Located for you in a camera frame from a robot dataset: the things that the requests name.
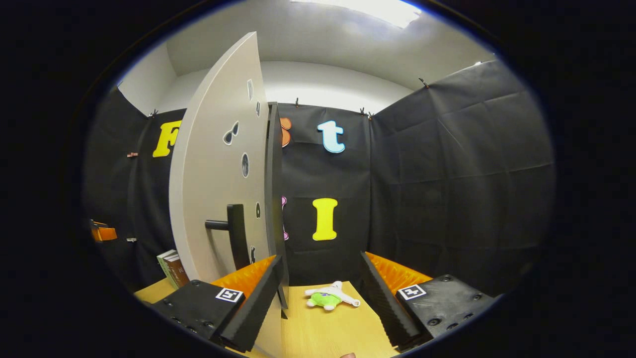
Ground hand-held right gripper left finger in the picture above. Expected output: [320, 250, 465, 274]
[151, 255, 287, 354]

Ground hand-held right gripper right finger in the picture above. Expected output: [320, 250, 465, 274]
[359, 251, 498, 352]

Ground black cabinet door handle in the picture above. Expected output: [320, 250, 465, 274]
[205, 204, 250, 270]

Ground beige cabinet door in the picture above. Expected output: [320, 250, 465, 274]
[169, 31, 284, 358]

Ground green white plush toy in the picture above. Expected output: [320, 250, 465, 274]
[305, 281, 361, 312]

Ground brown book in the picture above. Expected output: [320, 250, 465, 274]
[164, 254, 190, 289]

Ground black backdrop cloth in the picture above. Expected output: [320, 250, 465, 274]
[82, 60, 557, 299]

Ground row of black cloth clips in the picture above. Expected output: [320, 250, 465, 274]
[148, 77, 430, 121]

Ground long ceiling light panel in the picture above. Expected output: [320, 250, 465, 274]
[291, 0, 423, 29]

